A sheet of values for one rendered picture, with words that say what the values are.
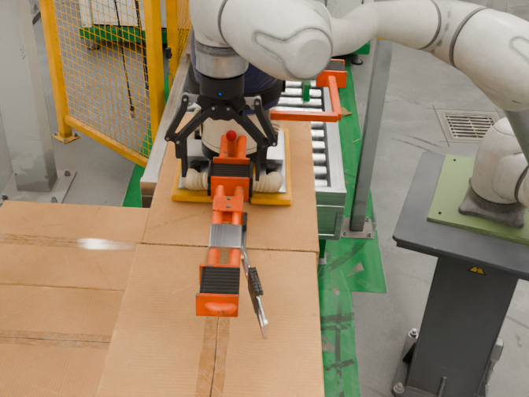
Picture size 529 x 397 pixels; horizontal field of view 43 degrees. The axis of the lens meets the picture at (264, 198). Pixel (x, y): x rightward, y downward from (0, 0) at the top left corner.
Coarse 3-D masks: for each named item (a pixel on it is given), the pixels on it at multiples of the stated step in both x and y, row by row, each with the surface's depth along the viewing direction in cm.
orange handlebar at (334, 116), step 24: (336, 96) 180; (288, 120) 173; (312, 120) 172; (336, 120) 172; (240, 144) 159; (216, 192) 143; (240, 192) 143; (216, 216) 136; (240, 216) 137; (240, 264) 127; (216, 312) 116
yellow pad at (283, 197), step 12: (288, 132) 188; (288, 144) 183; (288, 156) 178; (264, 168) 172; (276, 168) 168; (288, 168) 173; (288, 180) 169; (264, 192) 164; (276, 192) 164; (288, 192) 165; (264, 204) 163; (276, 204) 163; (288, 204) 163
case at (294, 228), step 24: (168, 144) 185; (312, 144) 189; (168, 168) 176; (312, 168) 179; (168, 192) 167; (312, 192) 170; (168, 216) 159; (192, 216) 160; (264, 216) 161; (288, 216) 161; (312, 216) 162; (144, 240) 152; (168, 240) 152; (192, 240) 152; (264, 240) 154; (288, 240) 154; (312, 240) 154
